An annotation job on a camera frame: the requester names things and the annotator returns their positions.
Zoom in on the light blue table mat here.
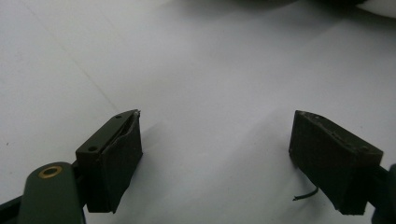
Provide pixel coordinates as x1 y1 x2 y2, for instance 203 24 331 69
0 0 396 224

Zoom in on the short black wire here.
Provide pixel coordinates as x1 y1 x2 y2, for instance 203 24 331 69
292 186 319 202

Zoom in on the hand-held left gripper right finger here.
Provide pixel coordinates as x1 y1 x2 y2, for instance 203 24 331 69
288 109 384 216

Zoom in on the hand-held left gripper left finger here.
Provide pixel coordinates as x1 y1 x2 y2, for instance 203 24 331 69
75 108 144 215

